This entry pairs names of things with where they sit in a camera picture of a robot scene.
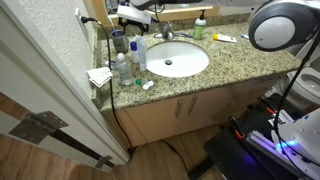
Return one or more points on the folded white paper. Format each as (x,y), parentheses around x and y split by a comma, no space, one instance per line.
(99,76)

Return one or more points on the white toothpaste tube yellow cap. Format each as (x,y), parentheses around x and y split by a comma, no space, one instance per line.
(224,38)

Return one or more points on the small bottle blue cap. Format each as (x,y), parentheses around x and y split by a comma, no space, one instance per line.
(134,51)

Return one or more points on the white wall outlet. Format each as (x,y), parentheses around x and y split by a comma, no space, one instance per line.
(80,20)

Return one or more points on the tall white tube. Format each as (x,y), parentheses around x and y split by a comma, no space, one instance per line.
(142,49)

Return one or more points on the white sink basin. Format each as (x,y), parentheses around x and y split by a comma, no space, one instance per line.
(176,59)

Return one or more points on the white toilet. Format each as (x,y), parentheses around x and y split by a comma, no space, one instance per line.
(305,93)

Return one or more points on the green soap dispenser bottle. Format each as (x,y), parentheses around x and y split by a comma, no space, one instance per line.
(199,26)

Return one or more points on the blue toothbrush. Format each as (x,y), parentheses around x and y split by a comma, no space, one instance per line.
(182,34)

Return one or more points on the white door with hinges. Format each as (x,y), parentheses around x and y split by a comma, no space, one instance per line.
(45,56)

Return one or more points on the green white contact lens case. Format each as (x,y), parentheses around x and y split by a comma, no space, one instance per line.
(144,85)

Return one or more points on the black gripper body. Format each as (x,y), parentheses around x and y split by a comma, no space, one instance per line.
(125,22)

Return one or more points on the grey metal cup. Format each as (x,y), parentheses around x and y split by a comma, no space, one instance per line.
(120,41)

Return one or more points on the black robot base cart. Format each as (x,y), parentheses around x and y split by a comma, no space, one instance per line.
(269,145)

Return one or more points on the wooden vanity cabinet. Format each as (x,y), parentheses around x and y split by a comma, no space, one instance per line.
(177,105)

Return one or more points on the clear plastic bottle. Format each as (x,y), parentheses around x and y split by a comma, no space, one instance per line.
(124,70)

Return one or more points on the chrome faucet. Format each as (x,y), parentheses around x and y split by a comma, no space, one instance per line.
(166,32)

